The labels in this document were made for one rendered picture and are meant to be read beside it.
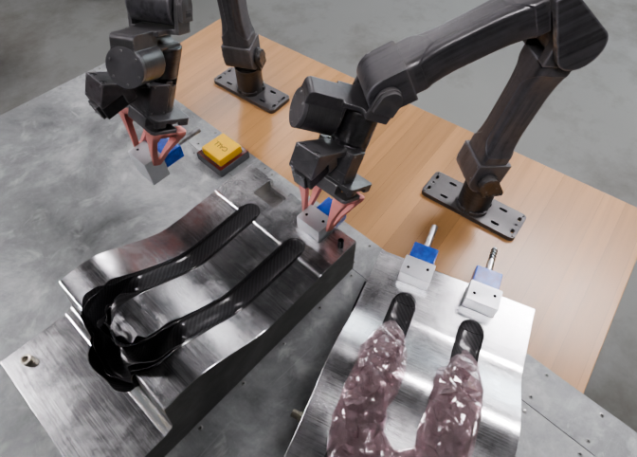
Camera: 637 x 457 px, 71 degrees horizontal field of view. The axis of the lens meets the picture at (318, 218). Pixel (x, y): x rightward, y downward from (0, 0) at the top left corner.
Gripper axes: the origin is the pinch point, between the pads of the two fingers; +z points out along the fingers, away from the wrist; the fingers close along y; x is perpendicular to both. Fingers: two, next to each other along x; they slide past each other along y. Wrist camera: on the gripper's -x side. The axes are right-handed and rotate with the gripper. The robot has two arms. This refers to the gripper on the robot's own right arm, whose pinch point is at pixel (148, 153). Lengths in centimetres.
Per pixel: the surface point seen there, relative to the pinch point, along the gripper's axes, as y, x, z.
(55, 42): -214, 91, 64
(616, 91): 48, 246, -19
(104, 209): -9.0, -1.6, 17.7
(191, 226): 13.2, 0.3, 7.0
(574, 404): 77, 22, 4
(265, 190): 16.1, 14.0, 1.3
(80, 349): 17.1, -20.6, 20.1
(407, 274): 46.2, 15.6, -1.1
